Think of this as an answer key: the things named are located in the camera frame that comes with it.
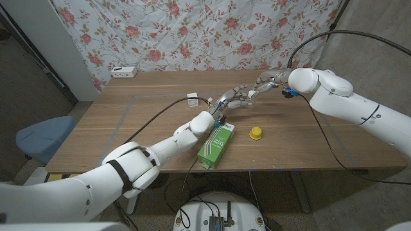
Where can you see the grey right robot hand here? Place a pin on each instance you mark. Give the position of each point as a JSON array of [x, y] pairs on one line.
[[276, 77]]

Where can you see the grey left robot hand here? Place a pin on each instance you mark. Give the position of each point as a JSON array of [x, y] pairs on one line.
[[227, 97]]

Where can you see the clear medicine bottle white cap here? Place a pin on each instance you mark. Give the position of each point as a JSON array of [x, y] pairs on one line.
[[251, 94]]

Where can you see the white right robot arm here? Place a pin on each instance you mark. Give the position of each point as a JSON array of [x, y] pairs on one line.
[[346, 102]]

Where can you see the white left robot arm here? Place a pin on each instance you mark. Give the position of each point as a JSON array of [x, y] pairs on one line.
[[167, 146]]

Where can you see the white robot base with electronics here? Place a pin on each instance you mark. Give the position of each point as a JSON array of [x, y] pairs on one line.
[[199, 211]]

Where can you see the white cube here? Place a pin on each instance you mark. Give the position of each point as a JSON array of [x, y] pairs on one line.
[[192, 102]]

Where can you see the yellow cup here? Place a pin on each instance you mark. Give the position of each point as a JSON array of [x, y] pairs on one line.
[[255, 133]]

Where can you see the green straw box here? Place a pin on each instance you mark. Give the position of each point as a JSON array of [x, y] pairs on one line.
[[215, 148]]

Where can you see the floral backdrop cloth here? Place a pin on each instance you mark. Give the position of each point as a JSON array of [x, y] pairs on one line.
[[199, 38]]

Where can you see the black backdrop stand pole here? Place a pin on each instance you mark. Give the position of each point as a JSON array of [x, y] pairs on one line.
[[337, 14]]

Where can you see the white power strip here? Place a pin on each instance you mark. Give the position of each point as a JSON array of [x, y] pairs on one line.
[[124, 72]]

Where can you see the blue padded chair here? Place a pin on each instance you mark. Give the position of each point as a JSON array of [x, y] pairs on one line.
[[45, 138]]

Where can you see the yellow and black floor mat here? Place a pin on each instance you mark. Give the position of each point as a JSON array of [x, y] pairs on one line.
[[56, 177]]

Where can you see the white wall panel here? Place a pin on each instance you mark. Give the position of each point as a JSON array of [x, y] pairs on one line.
[[48, 38]]

